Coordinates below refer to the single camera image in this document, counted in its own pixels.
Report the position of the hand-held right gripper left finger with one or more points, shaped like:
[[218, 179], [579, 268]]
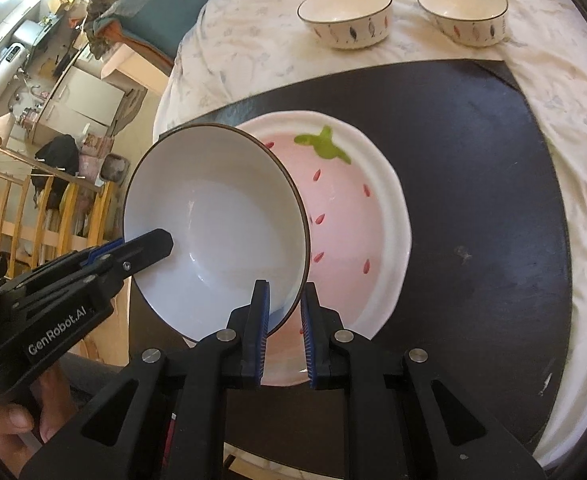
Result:
[[261, 330]]

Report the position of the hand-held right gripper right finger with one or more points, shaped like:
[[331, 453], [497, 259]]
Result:
[[308, 330]]

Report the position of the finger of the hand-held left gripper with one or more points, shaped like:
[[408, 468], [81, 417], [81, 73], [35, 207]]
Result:
[[104, 251], [148, 247]]

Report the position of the white leaf-print bowl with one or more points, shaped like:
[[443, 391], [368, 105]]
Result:
[[346, 12], [463, 10], [213, 220]]

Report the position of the pink strawberry plate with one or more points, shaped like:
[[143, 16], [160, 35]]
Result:
[[353, 220]]

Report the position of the person's left hand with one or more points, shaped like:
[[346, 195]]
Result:
[[8, 420]]

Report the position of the yellow wooden rack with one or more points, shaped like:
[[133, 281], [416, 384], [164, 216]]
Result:
[[68, 215]]

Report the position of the grey bin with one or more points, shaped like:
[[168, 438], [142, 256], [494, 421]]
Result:
[[115, 167]]

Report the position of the pink patterned box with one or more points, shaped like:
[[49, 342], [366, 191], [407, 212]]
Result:
[[93, 152]]

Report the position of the black jacket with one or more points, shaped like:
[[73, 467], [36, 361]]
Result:
[[58, 160]]

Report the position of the white kitchen cabinet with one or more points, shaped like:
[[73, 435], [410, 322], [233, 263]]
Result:
[[83, 100]]

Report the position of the white nightstand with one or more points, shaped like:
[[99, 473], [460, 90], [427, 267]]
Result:
[[128, 62]]

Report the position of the black leather mat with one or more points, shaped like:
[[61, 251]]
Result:
[[473, 210]]

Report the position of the white range hood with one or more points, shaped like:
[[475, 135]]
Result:
[[3, 67]]

